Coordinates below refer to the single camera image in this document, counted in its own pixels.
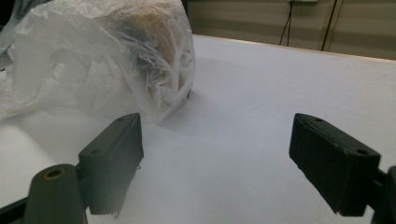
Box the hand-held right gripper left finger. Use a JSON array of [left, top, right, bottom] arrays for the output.
[[78, 112, 145, 218]]

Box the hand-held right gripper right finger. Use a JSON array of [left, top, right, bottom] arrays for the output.
[[289, 112, 382, 217]]

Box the clear plastic bag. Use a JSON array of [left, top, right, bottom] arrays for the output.
[[0, 0, 197, 124]]

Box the beige wooden cabinet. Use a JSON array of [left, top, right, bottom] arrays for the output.
[[186, 0, 396, 61]]

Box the black hanging cable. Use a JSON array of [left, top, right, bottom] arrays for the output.
[[278, 0, 293, 47], [286, 0, 296, 48]]

